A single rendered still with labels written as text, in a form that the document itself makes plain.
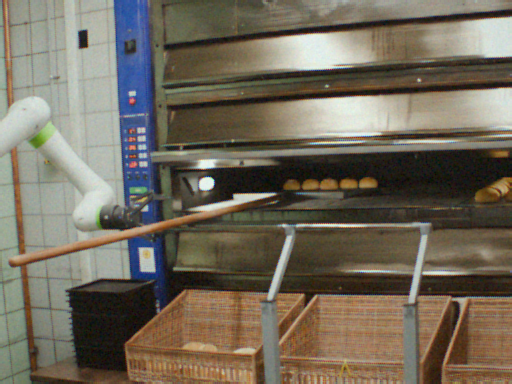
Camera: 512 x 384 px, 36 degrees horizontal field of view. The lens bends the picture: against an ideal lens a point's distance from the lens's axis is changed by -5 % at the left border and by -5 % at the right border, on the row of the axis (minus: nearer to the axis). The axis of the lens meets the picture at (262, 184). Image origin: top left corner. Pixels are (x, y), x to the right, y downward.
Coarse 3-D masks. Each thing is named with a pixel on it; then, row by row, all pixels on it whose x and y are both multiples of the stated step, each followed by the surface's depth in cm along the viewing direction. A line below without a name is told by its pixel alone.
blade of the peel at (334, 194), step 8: (272, 192) 417; (280, 192) 415; (296, 192) 409; (304, 192) 406; (312, 192) 403; (320, 192) 400; (328, 192) 368; (336, 192) 366; (344, 192) 367; (352, 192) 376; (360, 192) 385; (240, 200) 388
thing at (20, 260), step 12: (240, 204) 336; (252, 204) 344; (264, 204) 356; (192, 216) 302; (204, 216) 309; (216, 216) 318; (132, 228) 270; (144, 228) 274; (156, 228) 280; (168, 228) 287; (96, 240) 250; (108, 240) 255; (120, 240) 262; (36, 252) 226; (48, 252) 229; (60, 252) 234; (72, 252) 240; (12, 264) 217; (24, 264) 221
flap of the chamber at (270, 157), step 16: (416, 144) 285; (432, 144) 283; (448, 144) 280; (464, 144) 278; (480, 144) 275; (496, 144) 273; (160, 160) 331; (176, 160) 327; (192, 160) 324; (208, 160) 323; (224, 160) 322; (240, 160) 320; (256, 160) 319; (272, 160) 318; (288, 160) 317; (304, 160) 315; (320, 160) 314; (336, 160) 313; (352, 160) 312; (368, 160) 310; (384, 160) 309
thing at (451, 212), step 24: (240, 216) 334; (264, 216) 329; (288, 216) 325; (312, 216) 320; (336, 216) 316; (360, 216) 312; (384, 216) 308; (408, 216) 304; (432, 216) 299; (456, 216) 295; (480, 216) 292; (504, 216) 288
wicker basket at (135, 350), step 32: (160, 320) 326; (192, 320) 341; (224, 320) 335; (256, 320) 328; (288, 320) 308; (128, 352) 305; (160, 352) 298; (192, 352) 292; (224, 352) 286; (256, 352) 283
